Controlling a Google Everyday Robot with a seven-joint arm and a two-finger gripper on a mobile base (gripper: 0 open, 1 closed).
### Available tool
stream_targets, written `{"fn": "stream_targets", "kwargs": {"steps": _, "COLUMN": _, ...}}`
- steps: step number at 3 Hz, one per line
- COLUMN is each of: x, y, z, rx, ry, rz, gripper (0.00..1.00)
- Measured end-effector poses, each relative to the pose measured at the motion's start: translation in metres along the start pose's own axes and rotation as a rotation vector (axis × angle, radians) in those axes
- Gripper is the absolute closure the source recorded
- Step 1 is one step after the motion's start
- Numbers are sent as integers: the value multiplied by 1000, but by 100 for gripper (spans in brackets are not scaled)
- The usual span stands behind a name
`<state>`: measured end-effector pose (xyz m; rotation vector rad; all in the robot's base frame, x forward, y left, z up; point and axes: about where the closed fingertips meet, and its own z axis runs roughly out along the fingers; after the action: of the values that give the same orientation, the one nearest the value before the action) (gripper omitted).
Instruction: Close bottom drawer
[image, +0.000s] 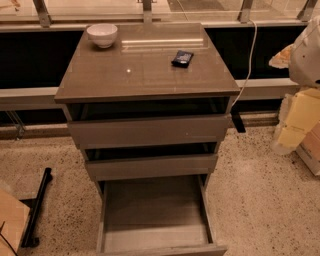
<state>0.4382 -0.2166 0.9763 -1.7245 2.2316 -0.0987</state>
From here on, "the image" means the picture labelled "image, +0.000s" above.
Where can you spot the yellow foam-wrapped gripper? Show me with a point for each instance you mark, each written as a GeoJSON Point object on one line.
{"type": "Point", "coordinates": [306, 61]}

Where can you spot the grey drawer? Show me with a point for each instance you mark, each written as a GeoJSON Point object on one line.
{"type": "Point", "coordinates": [151, 167]}
{"type": "Point", "coordinates": [164, 216]}
{"type": "Point", "coordinates": [149, 131]}

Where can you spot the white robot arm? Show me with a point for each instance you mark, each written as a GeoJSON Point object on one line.
{"type": "Point", "coordinates": [302, 57]}

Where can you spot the grey drawer cabinet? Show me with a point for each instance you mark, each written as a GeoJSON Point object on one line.
{"type": "Point", "coordinates": [134, 79]}

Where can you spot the cardboard box right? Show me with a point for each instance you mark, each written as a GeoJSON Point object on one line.
{"type": "Point", "coordinates": [309, 150]}

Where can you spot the dark blue snack packet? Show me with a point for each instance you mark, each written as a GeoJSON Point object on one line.
{"type": "Point", "coordinates": [182, 59]}

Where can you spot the white ceramic bowl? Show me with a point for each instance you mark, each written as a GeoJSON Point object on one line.
{"type": "Point", "coordinates": [103, 35]}

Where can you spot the wooden board left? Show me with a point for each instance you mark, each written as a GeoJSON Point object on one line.
{"type": "Point", "coordinates": [13, 220]}

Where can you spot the metal window rail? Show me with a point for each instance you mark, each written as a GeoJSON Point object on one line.
{"type": "Point", "coordinates": [43, 98]}

